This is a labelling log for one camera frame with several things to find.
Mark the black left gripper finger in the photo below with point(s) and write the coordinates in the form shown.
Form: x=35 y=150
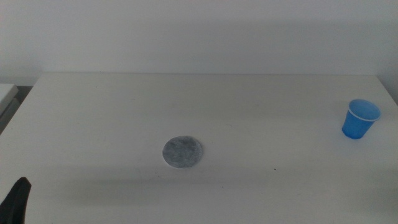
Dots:
x=15 y=202

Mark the blue plastic cup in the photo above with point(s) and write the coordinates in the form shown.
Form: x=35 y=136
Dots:
x=357 y=124

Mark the round grey cup mat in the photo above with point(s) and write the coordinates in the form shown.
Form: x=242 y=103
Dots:
x=183 y=152

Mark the white side furniture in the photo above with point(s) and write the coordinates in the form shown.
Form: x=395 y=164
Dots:
x=5 y=93

